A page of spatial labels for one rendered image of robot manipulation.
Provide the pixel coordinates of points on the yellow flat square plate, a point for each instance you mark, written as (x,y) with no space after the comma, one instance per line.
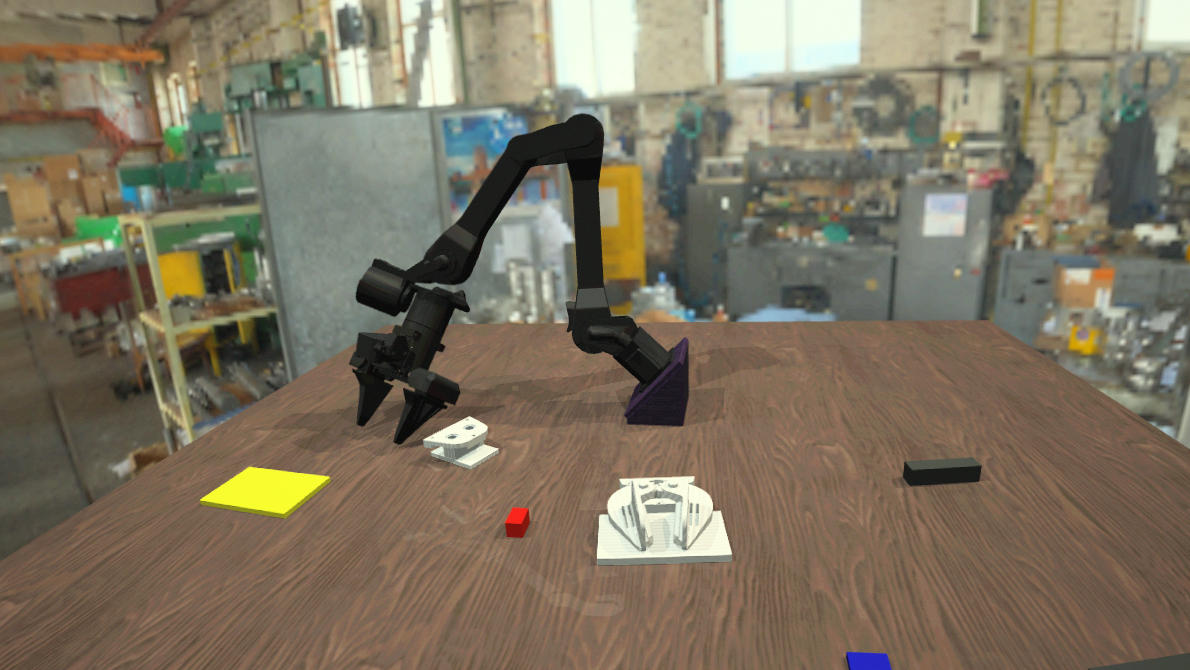
(266,492)

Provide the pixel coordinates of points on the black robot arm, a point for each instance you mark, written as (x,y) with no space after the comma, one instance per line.
(579,142)

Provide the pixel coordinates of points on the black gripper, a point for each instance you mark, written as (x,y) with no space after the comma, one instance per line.
(431,389)

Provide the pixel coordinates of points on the blue flat plate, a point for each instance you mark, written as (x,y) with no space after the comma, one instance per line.
(867,661)

